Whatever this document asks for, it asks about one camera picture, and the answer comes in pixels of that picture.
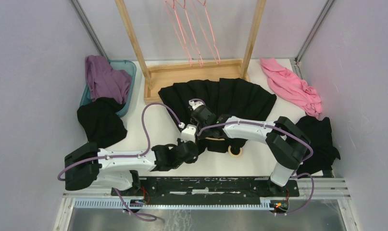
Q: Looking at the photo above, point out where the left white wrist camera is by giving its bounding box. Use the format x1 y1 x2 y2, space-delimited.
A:
177 124 197 144

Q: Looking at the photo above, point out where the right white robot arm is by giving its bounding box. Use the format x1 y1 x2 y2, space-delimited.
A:
188 100 313 196

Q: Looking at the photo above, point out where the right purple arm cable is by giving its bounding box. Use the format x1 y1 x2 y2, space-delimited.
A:
188 98 315 215

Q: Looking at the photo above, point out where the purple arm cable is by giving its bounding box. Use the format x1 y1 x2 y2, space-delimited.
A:
188 98 315 215
57 102 185 182

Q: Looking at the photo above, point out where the black pleated skirt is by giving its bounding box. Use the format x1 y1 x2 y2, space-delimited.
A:
158 78 277 154

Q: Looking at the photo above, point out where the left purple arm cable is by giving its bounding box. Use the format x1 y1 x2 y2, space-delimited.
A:
57 102 185 182

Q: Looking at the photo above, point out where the purple garment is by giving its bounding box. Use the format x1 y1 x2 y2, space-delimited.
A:
85 55 132 104

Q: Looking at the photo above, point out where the slotted grey cable duct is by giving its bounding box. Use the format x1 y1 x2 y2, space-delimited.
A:
74 198 274 211

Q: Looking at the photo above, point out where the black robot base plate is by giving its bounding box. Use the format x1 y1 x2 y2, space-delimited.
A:
120 177 300 205

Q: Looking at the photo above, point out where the pink garment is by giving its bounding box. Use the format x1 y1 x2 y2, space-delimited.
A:
259 58 323 118

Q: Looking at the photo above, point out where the black garment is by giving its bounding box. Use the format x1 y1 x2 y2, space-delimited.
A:
296 115 340 174
77 97 127 148

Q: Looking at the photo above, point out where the wooden hanger rack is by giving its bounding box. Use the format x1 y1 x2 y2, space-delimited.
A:
115 0 266 103

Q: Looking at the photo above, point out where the teal plastic basket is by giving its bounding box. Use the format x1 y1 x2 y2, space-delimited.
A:
79 59 137 118

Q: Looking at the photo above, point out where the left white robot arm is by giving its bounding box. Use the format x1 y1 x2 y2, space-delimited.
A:
58 140 199 196

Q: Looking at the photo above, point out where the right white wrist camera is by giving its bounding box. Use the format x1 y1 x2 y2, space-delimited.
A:
188 99 205 111

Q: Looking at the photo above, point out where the pink wire hanger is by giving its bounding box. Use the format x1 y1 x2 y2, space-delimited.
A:
198 0 221 64
163 0 204 67

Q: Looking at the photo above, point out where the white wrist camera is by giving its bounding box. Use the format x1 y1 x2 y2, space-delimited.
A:
177 124 197 144
188 99 205 111

